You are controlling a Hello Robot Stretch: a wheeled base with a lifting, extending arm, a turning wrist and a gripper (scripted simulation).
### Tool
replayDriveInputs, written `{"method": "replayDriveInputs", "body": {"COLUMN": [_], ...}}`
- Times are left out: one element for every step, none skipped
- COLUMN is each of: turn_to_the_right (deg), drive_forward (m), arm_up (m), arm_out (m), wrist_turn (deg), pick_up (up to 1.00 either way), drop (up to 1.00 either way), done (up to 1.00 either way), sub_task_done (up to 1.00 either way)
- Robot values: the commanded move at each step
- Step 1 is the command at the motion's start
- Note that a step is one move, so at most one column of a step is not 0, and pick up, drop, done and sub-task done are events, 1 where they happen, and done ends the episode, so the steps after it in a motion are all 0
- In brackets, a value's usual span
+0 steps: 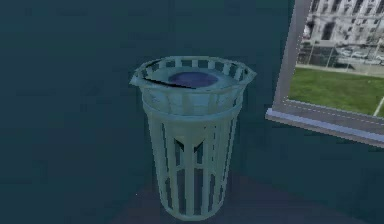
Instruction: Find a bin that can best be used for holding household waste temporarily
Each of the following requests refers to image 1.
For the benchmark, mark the grey framed window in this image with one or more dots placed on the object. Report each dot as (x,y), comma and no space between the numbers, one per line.
(336,86)

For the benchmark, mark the pale green slatted waste bin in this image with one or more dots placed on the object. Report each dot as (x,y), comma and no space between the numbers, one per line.
(190,133)

